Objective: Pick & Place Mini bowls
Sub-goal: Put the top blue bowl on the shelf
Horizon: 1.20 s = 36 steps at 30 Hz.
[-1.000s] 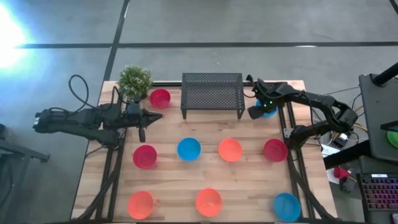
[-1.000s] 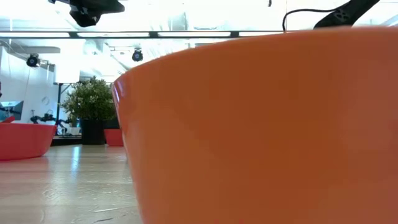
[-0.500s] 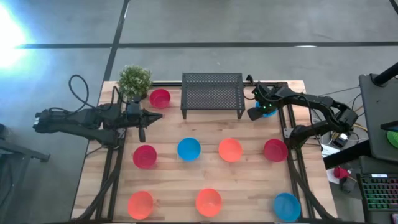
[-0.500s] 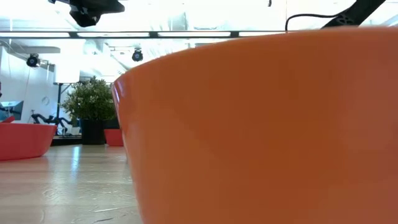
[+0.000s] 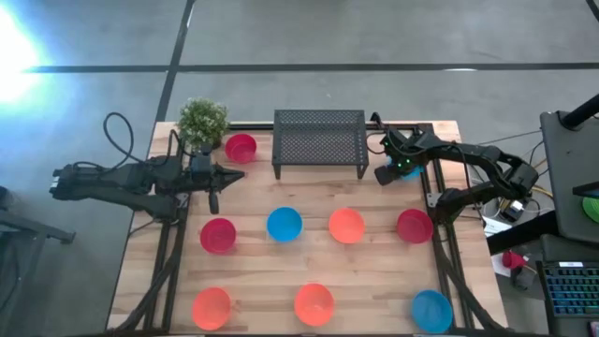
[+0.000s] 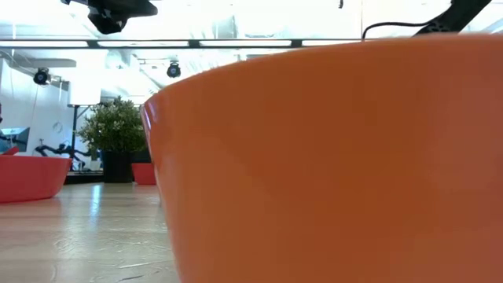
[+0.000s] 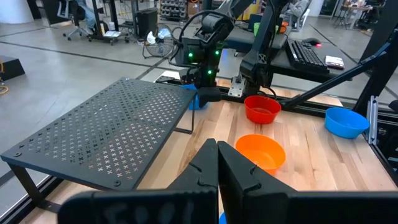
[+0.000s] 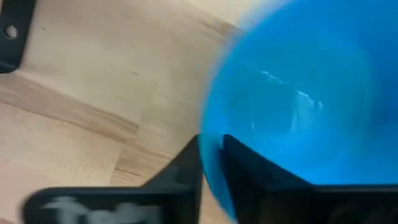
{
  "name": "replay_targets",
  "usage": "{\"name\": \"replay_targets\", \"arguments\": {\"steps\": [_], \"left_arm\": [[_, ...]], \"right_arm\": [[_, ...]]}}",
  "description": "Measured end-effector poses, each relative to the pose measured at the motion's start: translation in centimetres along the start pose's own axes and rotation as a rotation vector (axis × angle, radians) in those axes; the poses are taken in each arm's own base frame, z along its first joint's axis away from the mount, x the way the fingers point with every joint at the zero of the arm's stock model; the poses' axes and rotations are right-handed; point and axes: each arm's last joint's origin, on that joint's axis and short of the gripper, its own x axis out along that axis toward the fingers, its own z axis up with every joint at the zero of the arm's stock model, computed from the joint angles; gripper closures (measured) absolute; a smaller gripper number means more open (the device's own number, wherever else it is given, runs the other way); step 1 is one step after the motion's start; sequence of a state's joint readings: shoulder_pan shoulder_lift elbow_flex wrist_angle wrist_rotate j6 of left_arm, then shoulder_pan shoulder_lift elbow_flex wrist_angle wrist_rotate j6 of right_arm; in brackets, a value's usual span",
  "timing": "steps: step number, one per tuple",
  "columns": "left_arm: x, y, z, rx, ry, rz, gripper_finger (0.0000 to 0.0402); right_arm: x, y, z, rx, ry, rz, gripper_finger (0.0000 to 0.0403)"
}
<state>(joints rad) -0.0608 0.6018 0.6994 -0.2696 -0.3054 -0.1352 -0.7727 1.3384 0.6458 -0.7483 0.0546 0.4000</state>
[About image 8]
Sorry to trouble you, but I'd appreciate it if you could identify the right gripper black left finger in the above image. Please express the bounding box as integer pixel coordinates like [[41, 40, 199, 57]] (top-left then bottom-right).
[[141, 134, 203, 191]]

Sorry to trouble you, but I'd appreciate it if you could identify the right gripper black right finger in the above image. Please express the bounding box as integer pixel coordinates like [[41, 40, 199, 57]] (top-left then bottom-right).
[[219, 134, 314, 200]]

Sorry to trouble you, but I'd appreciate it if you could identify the blue mini bowl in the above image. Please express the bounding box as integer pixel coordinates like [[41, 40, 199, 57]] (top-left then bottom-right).
[[198, 0, 398, 224]]

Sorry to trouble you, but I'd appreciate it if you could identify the black metal corner bracket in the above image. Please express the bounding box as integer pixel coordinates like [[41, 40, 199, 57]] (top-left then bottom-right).
[[0, 0, 37, 75]]

